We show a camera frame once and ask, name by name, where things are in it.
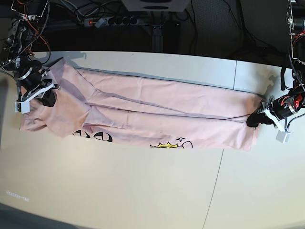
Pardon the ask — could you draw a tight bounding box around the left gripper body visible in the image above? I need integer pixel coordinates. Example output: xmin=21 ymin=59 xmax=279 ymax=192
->
xmin=256 ymin=95 xmax=292 ymax=132

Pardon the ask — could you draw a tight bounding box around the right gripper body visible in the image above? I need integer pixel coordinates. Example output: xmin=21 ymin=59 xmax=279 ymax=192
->
xmin=14 ymin=69 xmax=60 ymax=102

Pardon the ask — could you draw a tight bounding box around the pink T-shirt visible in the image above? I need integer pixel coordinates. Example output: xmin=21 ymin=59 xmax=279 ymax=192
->
xmin=20 ymin=59 xmax=261 ymax=150

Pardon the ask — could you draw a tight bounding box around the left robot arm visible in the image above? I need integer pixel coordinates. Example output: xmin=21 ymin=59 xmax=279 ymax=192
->
xmin=246 ymin=0 xmax=305 ymax=132

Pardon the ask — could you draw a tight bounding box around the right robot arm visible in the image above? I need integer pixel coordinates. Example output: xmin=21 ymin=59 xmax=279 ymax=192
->
xmin=5 ymin=18 xmax=265 ymax=135

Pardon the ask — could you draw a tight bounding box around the white power adapter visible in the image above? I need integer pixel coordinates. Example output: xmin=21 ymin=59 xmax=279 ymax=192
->
xmin=94 ymin=18 xmax=107 ymax=28

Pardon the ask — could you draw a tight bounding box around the white power strip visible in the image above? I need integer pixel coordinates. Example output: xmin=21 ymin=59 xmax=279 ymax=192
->
xmin=83 ymin=16 xmax=140 ymax=27

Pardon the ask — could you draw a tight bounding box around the aluminium table leg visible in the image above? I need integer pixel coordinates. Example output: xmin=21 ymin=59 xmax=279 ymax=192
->
xmin=150 ymin=11 xmax=164 ymax=53

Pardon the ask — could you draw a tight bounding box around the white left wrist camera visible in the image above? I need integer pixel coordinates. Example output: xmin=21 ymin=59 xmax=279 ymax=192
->
xmin=276 ymin=131 xmax=291 ymax=144

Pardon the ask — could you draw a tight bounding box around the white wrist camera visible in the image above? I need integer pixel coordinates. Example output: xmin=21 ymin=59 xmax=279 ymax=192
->
xmin=276 ymin=131 xmax=291 ymax=144
xmin=15 ymin=101 xmax=30 ymax=114

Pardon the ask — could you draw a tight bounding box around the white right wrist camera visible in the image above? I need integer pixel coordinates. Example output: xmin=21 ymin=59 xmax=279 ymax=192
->
xmin=15 ymin=101 xmax=30 ymax=114

